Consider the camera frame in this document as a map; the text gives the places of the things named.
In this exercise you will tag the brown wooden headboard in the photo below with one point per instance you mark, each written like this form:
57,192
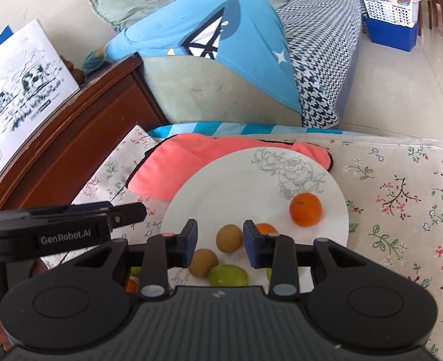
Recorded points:
86,128

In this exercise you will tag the blue printed blanket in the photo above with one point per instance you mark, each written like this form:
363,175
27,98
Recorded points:
191,30

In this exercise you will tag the grey-green sofa armrest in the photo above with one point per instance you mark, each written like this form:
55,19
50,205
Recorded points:
206,90

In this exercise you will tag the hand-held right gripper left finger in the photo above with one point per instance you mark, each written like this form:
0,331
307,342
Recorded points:
189,244

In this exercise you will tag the blue storage bin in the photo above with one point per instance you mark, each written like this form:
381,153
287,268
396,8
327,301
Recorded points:
390,35

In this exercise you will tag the small orange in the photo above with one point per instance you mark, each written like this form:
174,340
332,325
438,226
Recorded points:
131,285
305,209
265,228

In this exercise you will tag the white plastic basket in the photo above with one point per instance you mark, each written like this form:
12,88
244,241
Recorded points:
390,7

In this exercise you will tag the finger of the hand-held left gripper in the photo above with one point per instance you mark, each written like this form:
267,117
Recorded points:
129,214
89,207

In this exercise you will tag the floral beige cloth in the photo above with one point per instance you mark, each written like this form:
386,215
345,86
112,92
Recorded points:
394,203

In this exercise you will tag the white printed cardboard box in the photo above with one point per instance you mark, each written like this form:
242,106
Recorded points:
22,105

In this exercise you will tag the brown kiwi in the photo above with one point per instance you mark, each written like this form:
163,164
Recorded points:
229,237
203,262

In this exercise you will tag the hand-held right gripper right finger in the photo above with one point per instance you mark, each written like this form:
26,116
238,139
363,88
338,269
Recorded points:
252,246

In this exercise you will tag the houndstooth sofa cover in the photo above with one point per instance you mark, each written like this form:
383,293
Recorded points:
319,52

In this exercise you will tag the blue striped cloth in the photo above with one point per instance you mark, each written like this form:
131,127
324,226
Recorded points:
225,128

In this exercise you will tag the white floral plate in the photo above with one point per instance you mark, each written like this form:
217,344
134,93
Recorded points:
244,188

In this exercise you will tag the pink towel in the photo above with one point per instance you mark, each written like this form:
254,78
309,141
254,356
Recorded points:
176,165

